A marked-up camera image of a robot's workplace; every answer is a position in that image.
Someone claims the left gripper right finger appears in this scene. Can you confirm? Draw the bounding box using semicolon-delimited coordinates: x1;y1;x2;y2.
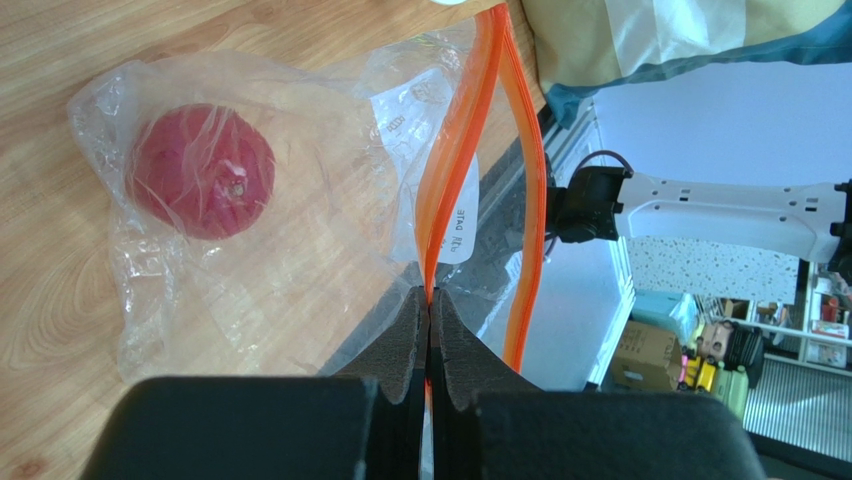
429;290;765;479

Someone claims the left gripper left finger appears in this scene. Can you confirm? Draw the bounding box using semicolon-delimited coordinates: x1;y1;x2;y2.
82;287;428;479

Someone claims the red pomegranate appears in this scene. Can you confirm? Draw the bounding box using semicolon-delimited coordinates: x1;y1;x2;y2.
125;104;276;240

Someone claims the clear orange zip top bag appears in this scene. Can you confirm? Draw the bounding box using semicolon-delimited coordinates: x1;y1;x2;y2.
68;4;546;384

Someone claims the blue yellow checked pillow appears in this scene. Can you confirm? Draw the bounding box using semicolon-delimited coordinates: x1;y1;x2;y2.
523;0;851;128

